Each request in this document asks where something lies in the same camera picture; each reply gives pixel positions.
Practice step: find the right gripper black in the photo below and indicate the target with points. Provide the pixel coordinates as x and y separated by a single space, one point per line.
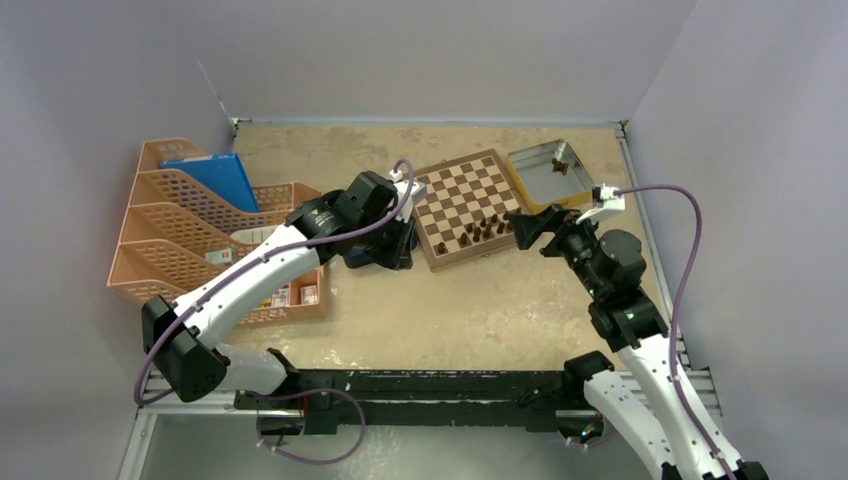
555 220

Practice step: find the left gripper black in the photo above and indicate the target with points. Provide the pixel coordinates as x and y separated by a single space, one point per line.
398 255

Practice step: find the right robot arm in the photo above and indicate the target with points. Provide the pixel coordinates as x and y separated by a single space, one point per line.
670 428

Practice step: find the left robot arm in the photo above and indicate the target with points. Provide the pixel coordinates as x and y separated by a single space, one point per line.
184 339

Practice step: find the wooden chess board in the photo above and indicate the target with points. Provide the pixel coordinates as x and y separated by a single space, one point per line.
461 192

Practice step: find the dark blue square tray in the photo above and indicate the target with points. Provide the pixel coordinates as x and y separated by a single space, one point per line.
358 258

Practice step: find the yellow metal tin tray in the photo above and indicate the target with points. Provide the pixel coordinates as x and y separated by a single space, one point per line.
539 187

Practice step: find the dark wooden pawn lying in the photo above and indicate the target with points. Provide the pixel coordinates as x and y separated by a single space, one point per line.
559 166

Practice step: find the blue folder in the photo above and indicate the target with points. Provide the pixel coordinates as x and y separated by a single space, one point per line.
223 174

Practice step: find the peach file rack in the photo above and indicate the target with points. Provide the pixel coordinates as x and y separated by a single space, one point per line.
177 234

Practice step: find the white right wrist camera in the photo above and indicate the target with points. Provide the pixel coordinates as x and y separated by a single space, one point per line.
607 202

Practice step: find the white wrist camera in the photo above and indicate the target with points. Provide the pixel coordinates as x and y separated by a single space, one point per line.
607 202
408 195

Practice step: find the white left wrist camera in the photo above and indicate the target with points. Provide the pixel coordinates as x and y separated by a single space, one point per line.
408 195

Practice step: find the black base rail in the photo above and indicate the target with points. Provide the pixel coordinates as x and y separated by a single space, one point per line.
536 401

